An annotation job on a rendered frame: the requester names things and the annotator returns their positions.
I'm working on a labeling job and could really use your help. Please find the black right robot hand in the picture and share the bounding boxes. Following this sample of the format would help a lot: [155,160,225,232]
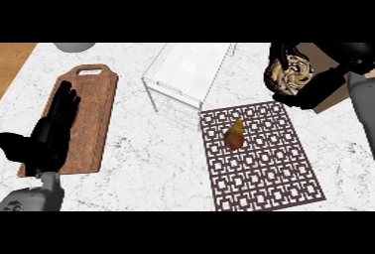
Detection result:
[269,42,375,111]

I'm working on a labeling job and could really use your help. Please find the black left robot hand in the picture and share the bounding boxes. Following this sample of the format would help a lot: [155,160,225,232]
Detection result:
[0,79,83,178]

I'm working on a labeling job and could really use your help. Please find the brown yellow cupcake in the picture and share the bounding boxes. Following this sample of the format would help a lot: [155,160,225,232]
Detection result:
[223,118,247,151]

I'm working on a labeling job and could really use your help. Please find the brown patterned placemat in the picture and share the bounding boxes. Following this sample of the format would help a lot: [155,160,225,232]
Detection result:
[198,100,328,212]

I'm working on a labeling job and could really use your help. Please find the brown cream swirled round object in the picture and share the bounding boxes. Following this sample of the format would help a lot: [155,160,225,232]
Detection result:
[265,54,315,97]

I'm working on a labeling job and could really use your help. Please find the brown wooden cutting board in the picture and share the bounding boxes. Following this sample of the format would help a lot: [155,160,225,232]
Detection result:
[17,63,120,179]

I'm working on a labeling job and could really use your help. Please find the grey bowl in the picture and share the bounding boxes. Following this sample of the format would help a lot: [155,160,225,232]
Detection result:
[52,42,96,54]

